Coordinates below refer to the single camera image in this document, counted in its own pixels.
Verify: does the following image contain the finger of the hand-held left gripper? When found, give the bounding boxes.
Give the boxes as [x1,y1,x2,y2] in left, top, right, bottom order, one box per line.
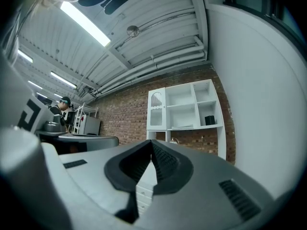
[35,130,119,153]

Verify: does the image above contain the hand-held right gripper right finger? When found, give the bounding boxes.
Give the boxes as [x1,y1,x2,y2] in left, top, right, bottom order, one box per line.
[139,139,276,230]

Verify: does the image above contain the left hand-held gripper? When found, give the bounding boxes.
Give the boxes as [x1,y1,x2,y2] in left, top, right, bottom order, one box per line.
[0,54,67,134]

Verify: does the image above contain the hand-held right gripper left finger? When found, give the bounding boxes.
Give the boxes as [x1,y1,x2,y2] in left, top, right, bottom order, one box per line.
[59,139,153,230]

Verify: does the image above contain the white cubby shelf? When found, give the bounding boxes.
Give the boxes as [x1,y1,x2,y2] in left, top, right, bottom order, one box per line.
[146,79,227,160]

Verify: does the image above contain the white low cabinet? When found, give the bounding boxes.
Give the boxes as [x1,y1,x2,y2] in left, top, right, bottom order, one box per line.
[83,116,102,136]

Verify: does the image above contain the long ceiling light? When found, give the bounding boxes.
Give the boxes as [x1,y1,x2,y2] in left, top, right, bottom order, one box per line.
[27,80,43,90]
[18,49,34,64]
[50,71,78,89]
[59,0,112,48]

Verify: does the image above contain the white metal rack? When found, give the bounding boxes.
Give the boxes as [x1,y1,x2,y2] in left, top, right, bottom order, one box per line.
[73,101,100,135]

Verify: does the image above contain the white drawer unit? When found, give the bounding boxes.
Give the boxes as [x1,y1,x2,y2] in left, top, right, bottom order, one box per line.
[135,161,159,216]

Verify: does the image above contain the ceiling-mounted grey device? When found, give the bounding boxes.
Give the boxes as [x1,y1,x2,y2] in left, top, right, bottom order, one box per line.
[80,86,96,97]

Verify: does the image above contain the white ceiling pipes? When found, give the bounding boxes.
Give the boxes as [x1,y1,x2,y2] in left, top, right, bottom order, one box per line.
[92,36,207,96]

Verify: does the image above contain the round metal ceiling fixture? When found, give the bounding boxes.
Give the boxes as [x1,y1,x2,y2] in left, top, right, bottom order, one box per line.
[126,25,140,38]

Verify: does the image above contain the black head-worn camera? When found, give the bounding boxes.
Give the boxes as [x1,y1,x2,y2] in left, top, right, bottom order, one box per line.
[78,0,132,15]

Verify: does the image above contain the dark window frame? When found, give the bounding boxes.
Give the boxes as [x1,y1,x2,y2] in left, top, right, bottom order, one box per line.
[222,0,307,49]

